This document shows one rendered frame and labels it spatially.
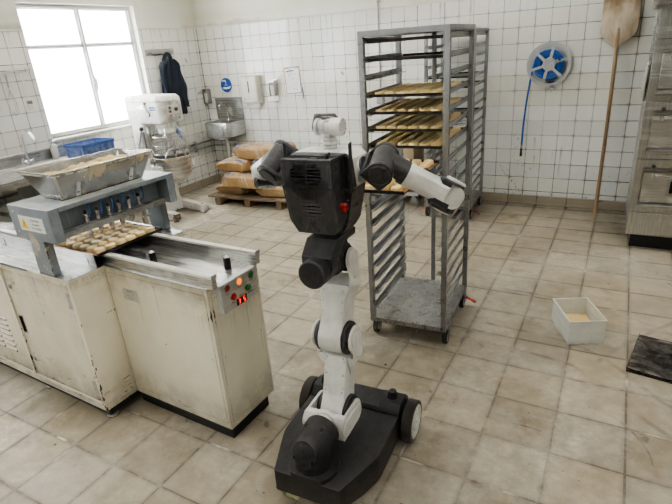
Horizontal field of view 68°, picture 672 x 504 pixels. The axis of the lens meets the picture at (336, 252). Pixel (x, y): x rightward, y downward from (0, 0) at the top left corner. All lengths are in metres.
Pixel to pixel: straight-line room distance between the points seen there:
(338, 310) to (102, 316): 1.26
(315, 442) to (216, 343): 0.63
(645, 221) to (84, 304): 4.18
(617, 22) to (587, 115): 0.84
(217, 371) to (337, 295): 0.71
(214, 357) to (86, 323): 0.69
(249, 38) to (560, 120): 3.92
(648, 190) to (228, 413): 3.66
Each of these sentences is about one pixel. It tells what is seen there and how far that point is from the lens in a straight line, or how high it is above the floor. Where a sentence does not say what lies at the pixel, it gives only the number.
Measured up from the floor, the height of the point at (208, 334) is 0.61.
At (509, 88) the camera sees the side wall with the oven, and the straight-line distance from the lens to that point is 5.76.
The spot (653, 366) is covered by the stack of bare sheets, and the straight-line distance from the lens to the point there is 3.32.
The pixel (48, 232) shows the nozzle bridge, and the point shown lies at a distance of 2.59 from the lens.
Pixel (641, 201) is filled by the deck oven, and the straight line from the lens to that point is 4.79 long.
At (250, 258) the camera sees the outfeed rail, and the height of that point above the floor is 0.87.
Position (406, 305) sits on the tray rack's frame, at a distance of 3.36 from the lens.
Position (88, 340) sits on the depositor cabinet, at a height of 0.51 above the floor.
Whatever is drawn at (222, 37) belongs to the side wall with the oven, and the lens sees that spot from 7.38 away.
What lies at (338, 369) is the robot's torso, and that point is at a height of 0.48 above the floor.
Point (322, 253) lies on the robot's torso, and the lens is 1.88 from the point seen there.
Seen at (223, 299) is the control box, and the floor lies 0.77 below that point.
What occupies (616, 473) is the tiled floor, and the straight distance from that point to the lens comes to 2.62.
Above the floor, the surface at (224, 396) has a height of 0.28.
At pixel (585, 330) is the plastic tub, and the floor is 0.10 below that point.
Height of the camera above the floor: 1.76
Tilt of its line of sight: 22 degrees down
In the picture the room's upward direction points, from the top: 4 degrees counter-clockwise
